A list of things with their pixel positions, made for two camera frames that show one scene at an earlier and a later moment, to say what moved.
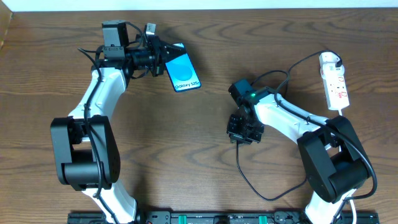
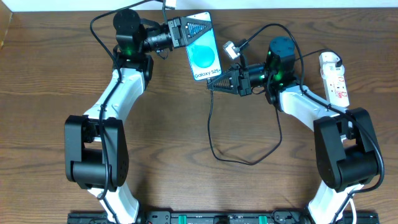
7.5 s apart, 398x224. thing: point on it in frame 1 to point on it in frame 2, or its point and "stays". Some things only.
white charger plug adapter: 327,62 stays
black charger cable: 339,65 to 339,64
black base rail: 223,218 stays
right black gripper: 244,134 to 244,81
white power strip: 333,81 stays
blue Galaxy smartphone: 182,72 to 203,53
